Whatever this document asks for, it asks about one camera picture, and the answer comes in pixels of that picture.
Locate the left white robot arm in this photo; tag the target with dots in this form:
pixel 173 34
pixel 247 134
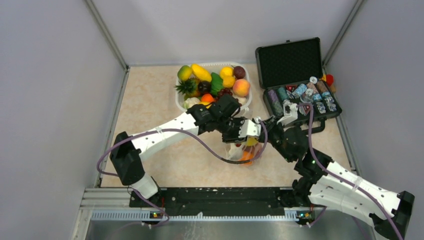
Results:
pixel 129 151

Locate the peach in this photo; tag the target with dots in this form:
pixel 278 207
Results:
pixel 241 87

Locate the white cauliflower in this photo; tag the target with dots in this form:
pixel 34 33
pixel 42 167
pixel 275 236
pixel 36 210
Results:
pixel 190 102

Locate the green leafy vegetable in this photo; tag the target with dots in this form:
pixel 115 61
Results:
pixel 216 84

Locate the white plastic fruit basket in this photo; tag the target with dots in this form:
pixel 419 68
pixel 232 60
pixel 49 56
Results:
pixel 216 67

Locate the white peeled banana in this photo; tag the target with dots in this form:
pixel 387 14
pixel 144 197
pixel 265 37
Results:
pixel 235 151

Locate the green yellow mango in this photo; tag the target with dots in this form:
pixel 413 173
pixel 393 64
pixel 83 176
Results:
pixel 184 73

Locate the green pineapple crown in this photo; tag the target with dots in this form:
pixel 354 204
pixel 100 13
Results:
pixel 188 88

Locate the small orange tangerine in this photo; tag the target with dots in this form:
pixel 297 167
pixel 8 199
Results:
pixel 207 99

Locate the dark purple plum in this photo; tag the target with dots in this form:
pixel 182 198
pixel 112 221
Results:
pixel 204 87

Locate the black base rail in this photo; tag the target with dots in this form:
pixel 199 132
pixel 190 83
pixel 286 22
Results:
pixel 227 203

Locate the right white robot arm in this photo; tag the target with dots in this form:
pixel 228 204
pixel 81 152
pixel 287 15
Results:
pixel 325 182

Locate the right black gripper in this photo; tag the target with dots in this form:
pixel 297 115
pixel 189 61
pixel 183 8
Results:
pixel 271 123

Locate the yellow wrinkled fruit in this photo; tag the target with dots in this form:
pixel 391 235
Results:
pixel 228 81

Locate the purple grape bunch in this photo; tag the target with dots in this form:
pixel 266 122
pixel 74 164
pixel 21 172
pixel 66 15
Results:
pixel 225 91

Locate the dark purple passion fruit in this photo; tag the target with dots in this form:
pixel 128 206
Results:
pixel 239 72

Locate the black poker chip case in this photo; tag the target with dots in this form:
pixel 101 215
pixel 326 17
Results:
pixel 290 72

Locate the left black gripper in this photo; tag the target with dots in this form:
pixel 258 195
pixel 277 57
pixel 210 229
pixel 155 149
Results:
pixel 235 138

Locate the orange persimmon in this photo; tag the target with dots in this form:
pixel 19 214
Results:
pixel 247 157

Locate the clear zip top bag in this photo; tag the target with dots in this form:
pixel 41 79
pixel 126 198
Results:
pixel 258 148

